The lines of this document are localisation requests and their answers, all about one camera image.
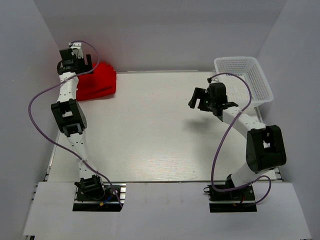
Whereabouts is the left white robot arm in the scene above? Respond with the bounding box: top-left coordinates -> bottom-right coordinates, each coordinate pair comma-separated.
51,42 -> 106,200

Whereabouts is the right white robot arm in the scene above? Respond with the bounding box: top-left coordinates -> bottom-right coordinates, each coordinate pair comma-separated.
188,83 -> 287,200

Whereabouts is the folded red t shirt stack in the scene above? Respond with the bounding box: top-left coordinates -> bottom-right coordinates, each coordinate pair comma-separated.
76,83 -> 117,101

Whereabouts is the white plastic basket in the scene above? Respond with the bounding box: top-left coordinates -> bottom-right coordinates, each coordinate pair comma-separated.
214,56 -> 274,109

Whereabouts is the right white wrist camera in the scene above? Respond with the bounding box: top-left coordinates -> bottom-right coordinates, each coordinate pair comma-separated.
207,77 -> 219,87

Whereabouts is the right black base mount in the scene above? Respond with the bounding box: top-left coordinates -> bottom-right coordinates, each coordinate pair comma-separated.
203,185 -> 257,213

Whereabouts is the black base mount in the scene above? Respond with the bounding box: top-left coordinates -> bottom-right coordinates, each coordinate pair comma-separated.
72,183 -> 126,212
203,185 -> 257,213

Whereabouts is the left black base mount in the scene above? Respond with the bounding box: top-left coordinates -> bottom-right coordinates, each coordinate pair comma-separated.
72,183 -> 126,212

